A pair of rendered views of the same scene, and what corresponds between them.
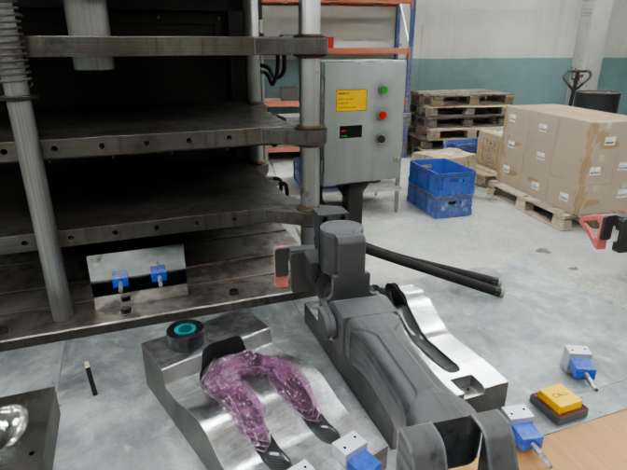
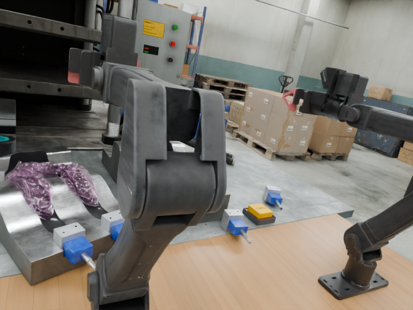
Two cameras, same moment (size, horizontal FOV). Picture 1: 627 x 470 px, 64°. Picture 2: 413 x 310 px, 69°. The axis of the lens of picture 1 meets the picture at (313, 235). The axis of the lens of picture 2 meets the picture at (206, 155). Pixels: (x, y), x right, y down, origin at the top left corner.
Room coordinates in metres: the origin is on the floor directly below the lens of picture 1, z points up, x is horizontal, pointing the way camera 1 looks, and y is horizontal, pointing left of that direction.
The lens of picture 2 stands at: (0.03, -0.08, 1.27)
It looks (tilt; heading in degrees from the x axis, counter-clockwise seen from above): 17 degrees down; 345
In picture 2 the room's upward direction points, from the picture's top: 12 degrees clockwise
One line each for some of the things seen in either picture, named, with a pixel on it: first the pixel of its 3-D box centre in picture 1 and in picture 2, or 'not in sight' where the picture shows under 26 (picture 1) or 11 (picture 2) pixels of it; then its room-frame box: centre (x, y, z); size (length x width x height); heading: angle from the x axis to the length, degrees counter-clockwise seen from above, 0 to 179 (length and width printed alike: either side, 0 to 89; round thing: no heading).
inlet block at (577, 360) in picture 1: (584, 371); (275, 200); (0.94, -0.61, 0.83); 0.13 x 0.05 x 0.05; 173
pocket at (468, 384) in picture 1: (466, 391); not in sight; (0.82, -0.31, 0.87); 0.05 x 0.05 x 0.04; 20
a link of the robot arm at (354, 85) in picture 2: not in sight; (353, 97); (0.73, -0.62, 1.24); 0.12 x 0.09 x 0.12; 15
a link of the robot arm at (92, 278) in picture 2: not in sight; (118, 291); (0.41, -0.09, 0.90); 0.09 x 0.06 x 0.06; 105
